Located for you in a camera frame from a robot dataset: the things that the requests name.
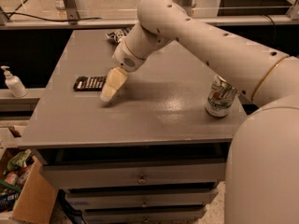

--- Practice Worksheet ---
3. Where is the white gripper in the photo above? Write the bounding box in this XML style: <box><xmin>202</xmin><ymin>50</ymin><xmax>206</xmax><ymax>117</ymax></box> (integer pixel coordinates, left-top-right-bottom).
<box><xmin>100</xmin><ymin>39</ymin><xmax>145</xmax><ymax>102</ymax></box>

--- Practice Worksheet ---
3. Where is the grey metal rail frame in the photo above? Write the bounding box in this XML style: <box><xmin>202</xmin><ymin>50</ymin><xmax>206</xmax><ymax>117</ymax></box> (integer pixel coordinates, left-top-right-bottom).
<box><xmin>0</xmin><ymin>0</ymin><xmax>298</xmax><ymax>27</ymax></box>

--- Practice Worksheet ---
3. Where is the cardboard box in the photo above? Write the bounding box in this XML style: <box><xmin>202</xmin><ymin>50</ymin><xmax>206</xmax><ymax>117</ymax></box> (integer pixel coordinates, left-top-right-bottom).
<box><xmin>0</xmin><ymin>157</ymin><xmax>58</xmax><ymax>224</ymax></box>

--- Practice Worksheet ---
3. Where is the black cable on rail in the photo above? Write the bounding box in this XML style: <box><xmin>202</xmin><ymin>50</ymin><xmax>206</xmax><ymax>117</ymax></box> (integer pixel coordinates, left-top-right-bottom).
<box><xmin>5</xmin><ymin>11</ymin><xmax>102</xmax><ymax>23</ymax></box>

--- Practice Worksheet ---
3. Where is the grey drawer cabinet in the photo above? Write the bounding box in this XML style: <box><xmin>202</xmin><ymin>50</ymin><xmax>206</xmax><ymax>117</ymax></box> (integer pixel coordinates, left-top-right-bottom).
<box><xmin>21</xmin><ymin>30</ymin><xmax>246</xmax><ymax>224</ymax></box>

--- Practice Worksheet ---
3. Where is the white green soda can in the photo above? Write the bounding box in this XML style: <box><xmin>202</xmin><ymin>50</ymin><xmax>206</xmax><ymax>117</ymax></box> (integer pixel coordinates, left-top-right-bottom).
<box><xmin>205</xmin><ymin>75</ymin><xmax>237</xmax><ymax>118</ymax></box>

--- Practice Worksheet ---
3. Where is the white pump sanitizer bottle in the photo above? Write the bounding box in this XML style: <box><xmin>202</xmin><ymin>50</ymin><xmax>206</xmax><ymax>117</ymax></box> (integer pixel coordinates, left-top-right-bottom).
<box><xmin>1</xmin><ymin>65</ymin><xmax>27</xmax><ymax>98</ymax></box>

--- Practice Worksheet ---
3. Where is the green snack bag in box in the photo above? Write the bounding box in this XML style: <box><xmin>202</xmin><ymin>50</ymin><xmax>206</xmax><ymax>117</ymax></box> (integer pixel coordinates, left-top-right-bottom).
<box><xmin>7</xmin><ymin>149</ymin><xmax>32</xmax><ymax>171</ymax></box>

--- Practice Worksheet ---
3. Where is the black rxbar chocolate bar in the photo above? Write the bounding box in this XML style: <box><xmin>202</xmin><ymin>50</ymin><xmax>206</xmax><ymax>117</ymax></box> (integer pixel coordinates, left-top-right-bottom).
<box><xmin>73</xmin><ymin>77</ymin><xmax>107</xmax><ymax>91</ymax></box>

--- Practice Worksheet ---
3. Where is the blue snack chip bag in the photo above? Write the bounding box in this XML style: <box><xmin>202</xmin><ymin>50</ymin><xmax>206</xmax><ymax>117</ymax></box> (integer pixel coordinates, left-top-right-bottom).
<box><xmin>106</xmin><ymin>28</ymin><xmax>131</xmax><ymax>45</ymax></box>

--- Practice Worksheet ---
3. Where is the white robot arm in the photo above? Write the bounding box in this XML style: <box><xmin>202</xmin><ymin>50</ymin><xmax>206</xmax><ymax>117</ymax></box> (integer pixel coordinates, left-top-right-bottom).
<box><xmin>101</xmin><ymin>0</ymin><xmax>299</xmax><ymax>224</ymax></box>

